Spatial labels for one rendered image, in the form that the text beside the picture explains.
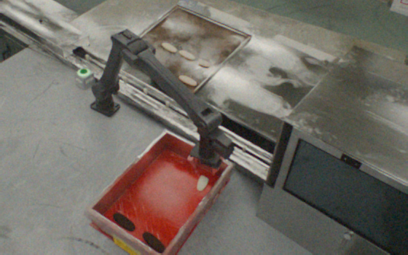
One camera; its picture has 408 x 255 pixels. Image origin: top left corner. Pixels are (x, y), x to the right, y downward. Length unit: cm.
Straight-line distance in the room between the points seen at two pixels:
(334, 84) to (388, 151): 29
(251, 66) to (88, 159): 89
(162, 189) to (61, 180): 39
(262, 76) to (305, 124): 79
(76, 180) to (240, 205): 64
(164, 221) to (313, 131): 63
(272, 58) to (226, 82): 28
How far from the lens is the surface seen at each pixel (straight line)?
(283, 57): 206
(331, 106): 128
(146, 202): 154
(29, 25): 240
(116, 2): 276
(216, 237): 148
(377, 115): 131
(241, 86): 190
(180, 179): 160
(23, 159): 176
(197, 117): 132
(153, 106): 184
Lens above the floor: 209
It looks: 42 degrees down
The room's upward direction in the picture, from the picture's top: 2 degrees clockwise
